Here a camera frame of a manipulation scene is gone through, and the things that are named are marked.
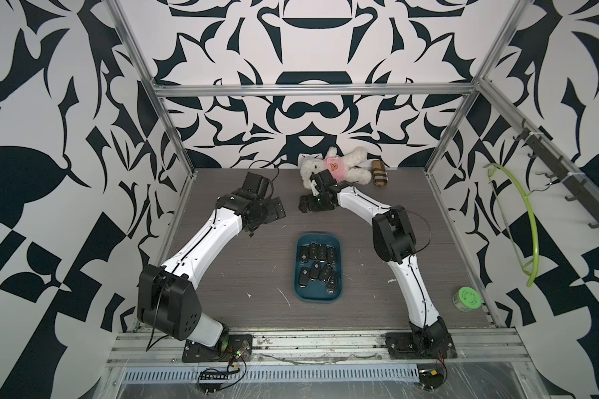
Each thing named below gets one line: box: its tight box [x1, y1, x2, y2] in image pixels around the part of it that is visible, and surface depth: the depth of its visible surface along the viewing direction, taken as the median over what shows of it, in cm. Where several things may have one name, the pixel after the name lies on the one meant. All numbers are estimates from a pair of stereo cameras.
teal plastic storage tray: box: [293, 232, 344, 304], surface depth 88 cm
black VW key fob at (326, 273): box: [318, 263, 333, 283], surface depth 89 cm
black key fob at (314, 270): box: [309, 261, 321, 280], surface depth 90 cm
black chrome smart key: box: [326, 274, 337, 295], surface depth 87 cm
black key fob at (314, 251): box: [308, 242, 319, 261], surface depth 94 cm
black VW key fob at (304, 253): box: [299, 244, 310, 264], surface depth 93 cm
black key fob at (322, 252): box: [317, 243, 327, 261], surface depth 93 cm
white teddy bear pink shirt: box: [300, 146, 373, 189], surface depth 114 cm
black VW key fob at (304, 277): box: [297, 266, 310, 289], surface depth 89 cm
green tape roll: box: [451, 286, 483, 313], surface depth 81 cm
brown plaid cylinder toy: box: [371, 159, 389, 188], surface depth 117 cm
